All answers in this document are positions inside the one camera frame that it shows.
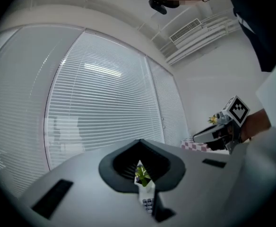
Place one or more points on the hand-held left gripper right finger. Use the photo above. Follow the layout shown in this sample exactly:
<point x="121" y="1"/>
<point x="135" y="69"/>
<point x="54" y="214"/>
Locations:
<point x="199" y="181"/>

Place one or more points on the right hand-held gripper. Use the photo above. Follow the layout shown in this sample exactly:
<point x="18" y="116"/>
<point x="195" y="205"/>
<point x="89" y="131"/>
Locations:
<point x="238" y="110"/>

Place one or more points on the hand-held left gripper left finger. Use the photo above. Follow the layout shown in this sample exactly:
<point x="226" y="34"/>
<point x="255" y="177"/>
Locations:
<point x="81" y="193"/>

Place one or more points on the person's right forearm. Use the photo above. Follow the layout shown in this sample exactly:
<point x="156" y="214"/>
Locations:
<point x="256" y="124"/>

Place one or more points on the purple checkered tablecloth table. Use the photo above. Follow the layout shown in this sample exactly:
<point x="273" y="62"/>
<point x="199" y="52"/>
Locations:
<point x="194" y="146"/>

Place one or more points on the yellow flower bouquet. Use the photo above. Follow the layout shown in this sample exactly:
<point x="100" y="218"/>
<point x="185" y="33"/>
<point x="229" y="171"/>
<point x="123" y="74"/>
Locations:
<point x="213" y="119"/>

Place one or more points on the white window blind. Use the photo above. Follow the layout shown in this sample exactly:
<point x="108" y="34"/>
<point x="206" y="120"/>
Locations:
<point x="17" y="103"/>
<point x="105" y="103"/>
<point x="168" y="103"/>

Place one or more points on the small potted green plant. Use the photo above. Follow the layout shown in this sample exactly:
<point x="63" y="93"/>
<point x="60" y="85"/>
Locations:
<point x="143" y="176"/>

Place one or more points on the white ceiling air vent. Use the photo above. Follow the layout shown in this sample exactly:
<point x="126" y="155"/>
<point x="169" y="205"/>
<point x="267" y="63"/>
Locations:
<point x="185" y="30"/>

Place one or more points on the person's body in dark clothing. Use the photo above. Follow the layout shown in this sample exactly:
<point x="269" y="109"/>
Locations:
<point x="258" y="20"/>

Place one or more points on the black head-worn camera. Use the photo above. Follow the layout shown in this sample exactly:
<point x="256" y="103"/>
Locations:
<point x="158" y="6"/>

